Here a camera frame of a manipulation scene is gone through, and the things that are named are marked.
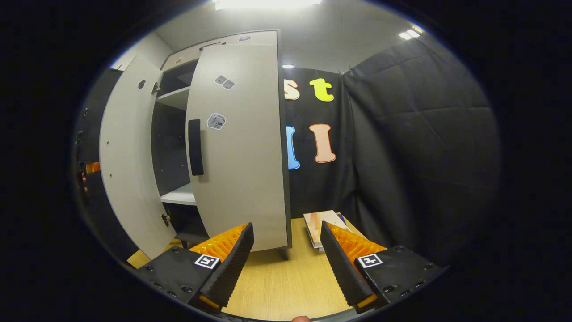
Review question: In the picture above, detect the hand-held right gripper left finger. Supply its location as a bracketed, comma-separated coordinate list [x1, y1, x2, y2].
[134, 223, 254, 314]

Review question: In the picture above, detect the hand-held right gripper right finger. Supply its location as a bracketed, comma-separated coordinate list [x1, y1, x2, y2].
[320, 221, 443, 311]

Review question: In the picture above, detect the grey cabinet door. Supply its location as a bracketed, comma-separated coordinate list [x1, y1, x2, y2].
[185, 42, 294, 252]
[99, 55, 178, 261]

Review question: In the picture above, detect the grey cabinet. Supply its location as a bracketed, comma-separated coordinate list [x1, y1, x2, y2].
[151, 30, 294, 261]

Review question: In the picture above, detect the white and orange book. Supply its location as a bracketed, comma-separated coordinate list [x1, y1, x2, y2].
[303, 210, 352, 249]

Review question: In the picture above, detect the black backdrop cloth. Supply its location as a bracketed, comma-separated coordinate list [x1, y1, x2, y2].
[73, 34, 502, 269]

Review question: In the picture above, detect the large ceiling light panel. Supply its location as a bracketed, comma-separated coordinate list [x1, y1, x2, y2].
[213, 0, 323, 11]

